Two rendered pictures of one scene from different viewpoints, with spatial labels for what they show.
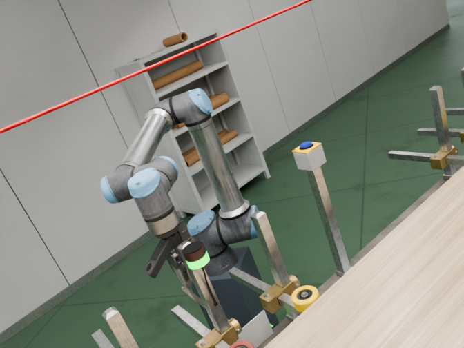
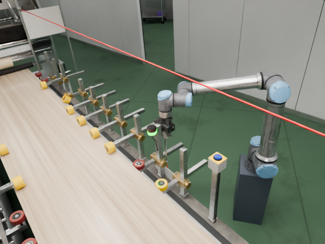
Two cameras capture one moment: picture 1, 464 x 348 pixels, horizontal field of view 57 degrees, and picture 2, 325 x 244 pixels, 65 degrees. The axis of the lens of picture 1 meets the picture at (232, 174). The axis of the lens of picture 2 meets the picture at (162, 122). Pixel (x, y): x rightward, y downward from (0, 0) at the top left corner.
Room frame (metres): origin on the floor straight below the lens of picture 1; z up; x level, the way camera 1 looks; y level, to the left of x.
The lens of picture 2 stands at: (0.88, -1.20, 2.13)
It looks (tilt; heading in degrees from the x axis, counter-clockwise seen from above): 34 degrees down; 82
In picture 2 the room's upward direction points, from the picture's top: 4 degrees counter-clockwise
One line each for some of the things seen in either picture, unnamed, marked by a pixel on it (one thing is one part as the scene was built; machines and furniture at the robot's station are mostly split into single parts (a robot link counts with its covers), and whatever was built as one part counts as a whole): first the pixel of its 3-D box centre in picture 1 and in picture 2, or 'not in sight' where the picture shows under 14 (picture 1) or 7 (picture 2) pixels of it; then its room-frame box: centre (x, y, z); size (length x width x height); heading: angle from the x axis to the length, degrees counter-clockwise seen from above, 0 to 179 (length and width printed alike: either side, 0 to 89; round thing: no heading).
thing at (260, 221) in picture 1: (280, 275); (184, 176); (1.16, -0.03, 0.89); 0.04 x 0.04 x 0.48; 29
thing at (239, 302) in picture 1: (239, 309); (250, 190); (1.84, 0.22, 0.30); 0.25 x 0.25 x 0.60; 65
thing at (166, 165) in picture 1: (157, 177); (182, 99); (1.22, 0.21, 1.33); 0.12 x 0.12 x 0.09; 75
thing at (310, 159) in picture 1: (309, 157); (217, 163); (1.29, -0.26, 1.18); 0.07 x 0.07 x 0.08; 29
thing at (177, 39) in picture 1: (175, 39); not in sight; (4.06, 0.05, 1.59); 0.30 x 0.08 x 0.08; 35
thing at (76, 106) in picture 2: not in sight; (93, 99); (0.55, 1.10, 0.95); 0.50 x 0.04 x 0.04; 29
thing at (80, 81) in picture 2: not in sight; (85, 99); (0.44, 1.28, 0.87); 0.04 x 0.04 x 0.48; 29
